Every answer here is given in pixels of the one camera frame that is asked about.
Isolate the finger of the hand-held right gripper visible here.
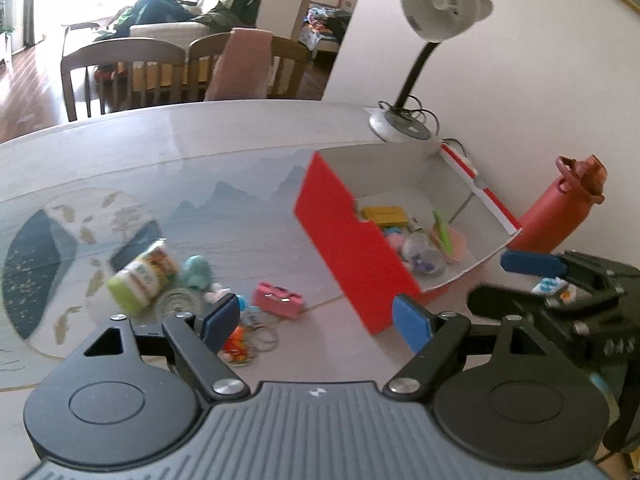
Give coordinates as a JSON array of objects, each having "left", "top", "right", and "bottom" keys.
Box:
[
  {"left": 467, "top": 284, "right": 551, "bottom": 322},
  {"left": 501, "top": 249, "right": 601, "bottom": 279}
]

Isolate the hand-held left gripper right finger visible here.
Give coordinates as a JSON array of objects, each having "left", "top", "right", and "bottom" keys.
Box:
[{"left": 382, "top": 294, "right": 566, "bottom": 403}]

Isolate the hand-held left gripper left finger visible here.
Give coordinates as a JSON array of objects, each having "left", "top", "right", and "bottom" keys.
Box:
[{"left": 80, "top": 292, "right": 251, "bottom": 402}]

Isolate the orange toy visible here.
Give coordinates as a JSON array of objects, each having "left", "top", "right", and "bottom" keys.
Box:
[{"left": 220, "top": 326, "right": 257, "bottom": 367}]

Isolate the doll with teal hair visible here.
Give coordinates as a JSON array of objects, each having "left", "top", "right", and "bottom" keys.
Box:
[{"left": 181, "top": 255, "right": 232, "bottom": 306}]

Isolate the clear round bottle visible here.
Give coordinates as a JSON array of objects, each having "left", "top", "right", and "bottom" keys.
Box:
[{"left": 402, "top": 230, "right": 447, "bottom": 277}]

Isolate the pink heart dish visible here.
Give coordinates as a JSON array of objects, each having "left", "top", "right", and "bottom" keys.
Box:
[{"left": 430, "top": 224, "right": 469, "bottom": 264}]

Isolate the jar with green lid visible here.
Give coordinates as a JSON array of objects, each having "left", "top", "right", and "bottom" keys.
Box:
[{"left": 106, "top": 239, "right": 181, "bottom": 317}]

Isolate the red cardboard box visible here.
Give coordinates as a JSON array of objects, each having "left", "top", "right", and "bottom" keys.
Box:
[{"left": 294, "top": 141, "right": 524, "bottom": 337}]

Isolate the yellow box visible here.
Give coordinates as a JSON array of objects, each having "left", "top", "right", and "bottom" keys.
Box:
[{"left": 361, "top": 205, "right": 409, "bottom": 229}]

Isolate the blue white tissue packet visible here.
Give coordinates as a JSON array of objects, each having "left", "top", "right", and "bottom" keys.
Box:
[{"left": 531, "top": 277, "right": 572, "bottom": 302}]

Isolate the red water bottle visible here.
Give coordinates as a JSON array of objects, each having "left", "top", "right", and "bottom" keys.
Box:
[{"left": 510, "top": 155, "right": 609, "bottom": 256}]

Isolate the printed table mat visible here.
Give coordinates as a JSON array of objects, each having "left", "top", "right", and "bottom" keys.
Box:
[{"left": 0, "top": 150, "right": 361, "bottom": 393}]

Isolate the pink cloth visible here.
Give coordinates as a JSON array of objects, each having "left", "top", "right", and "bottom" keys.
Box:
[{"left": 205, "top": 27, "right": 274, "bottom": 102}]

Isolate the wooden chair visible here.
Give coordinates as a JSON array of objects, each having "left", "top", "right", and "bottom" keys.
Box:
[
  {"left": 60, "top": 39, "right": 188, "bottom": 122},
  {"left": 189, "top": 32, "right": 312, "bottom": 102}
]

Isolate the white desk lamp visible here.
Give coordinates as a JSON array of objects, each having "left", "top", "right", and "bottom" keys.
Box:
[{"left": 369, "top": 0, "right": 494, "bottom": 144}]

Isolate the sofa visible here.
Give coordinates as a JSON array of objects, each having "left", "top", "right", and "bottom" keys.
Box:
[{"left": 95, "top": 0, "right": 264, "bottom": 42}]

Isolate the dark jacket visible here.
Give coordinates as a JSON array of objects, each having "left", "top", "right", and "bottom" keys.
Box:
[{"left": 95, "top": 0, "right": 201, "bottom": 41}]

